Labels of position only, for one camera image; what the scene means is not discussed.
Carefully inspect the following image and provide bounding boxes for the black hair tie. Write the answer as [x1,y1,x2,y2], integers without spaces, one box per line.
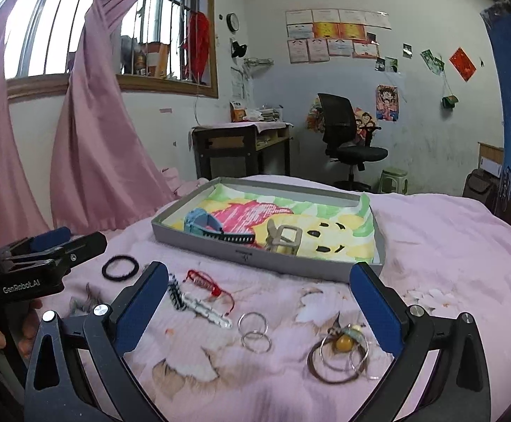
[101,254,140,282]

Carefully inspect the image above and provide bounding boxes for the black white braided keychain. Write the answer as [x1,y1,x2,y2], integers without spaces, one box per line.
[168,273,232,330]

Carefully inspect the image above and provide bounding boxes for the red string bracelet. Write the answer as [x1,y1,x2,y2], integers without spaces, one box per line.
[183,268,236,317]

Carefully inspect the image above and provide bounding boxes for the silver double key rings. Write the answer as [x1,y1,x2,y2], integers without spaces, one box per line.
[236,311,274,354]

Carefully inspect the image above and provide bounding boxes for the pink curtain left panel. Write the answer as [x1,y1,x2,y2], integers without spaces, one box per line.
[0,28,49,247]

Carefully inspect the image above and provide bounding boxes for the pink curtain panel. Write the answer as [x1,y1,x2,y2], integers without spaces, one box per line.
[0,28,49,247]
[50,0,175,234]

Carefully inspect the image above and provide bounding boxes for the pink curtain right panel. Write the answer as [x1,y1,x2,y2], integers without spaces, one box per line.
[50,0,175,234]

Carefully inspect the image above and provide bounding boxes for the bangles with yellow bead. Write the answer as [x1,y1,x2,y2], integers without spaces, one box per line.
[307,324,379,386]

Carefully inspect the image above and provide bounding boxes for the blue smart watch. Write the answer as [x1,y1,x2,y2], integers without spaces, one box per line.
[184,208,255,245]

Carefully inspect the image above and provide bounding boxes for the dark wooden desk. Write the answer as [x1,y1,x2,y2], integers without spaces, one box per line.
[190,121,293,180]

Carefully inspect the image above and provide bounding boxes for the colourful bear cartoon cloth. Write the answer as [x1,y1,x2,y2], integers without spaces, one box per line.
[198,184,376,263]

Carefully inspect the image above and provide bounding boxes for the brown bag on floor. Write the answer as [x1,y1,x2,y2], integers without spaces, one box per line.
[462,169,499,211]

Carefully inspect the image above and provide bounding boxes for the beige hair claw clip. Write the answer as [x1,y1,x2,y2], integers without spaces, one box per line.
[265,219,303,256]

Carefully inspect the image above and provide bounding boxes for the grey shallow box tray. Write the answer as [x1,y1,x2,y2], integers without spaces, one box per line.
[151,177,385,283]

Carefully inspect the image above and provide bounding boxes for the green plastic stool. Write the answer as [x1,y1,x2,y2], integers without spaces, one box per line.
[377,167,408,194]

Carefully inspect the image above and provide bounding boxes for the wooden framed window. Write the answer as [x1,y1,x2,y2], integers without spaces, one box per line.
[5,0,218,101]

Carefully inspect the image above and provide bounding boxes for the red hanging garment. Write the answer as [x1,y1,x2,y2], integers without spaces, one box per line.
[184,12,211,84]

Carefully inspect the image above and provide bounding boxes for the black office chair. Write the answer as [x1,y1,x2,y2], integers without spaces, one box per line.
[317,94,389,192]

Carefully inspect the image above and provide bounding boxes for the anime poster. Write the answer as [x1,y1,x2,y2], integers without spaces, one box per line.
[376,85,400,122]

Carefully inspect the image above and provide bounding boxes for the red diamond paper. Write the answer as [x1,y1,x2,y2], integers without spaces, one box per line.
[449,48,477,82]

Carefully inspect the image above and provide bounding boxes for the round wall clock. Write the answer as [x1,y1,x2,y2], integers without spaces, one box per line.
[226,12,240,33]

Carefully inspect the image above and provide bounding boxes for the wall certificates cluster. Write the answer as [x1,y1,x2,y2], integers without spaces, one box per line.
[285,9,392,64]

